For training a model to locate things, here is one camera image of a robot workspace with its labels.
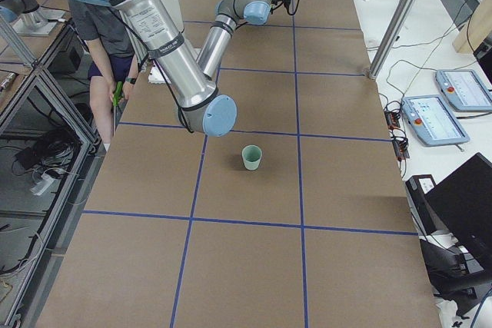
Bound blue teach pendant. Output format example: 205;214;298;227
435;69;491;112
401;94;470;147

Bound near blue teach pendant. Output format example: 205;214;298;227
401;94;470;147

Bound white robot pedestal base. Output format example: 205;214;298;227
148;0;185;85

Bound white power strip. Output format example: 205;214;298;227
30;173;55;196

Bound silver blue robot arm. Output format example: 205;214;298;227
77;0;275;137

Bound green plastic cup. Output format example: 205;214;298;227
241;144;262;171

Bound aluminium frame post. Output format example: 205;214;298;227
367;0;416;80

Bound black monitor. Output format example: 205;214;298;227
425;153;491;268

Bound far blue teach pendant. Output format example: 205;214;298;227
435;69;491;112

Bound green handled scissors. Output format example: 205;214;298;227
112;81;124;108

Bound seated person in grey shirt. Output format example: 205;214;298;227
68;0;139;149

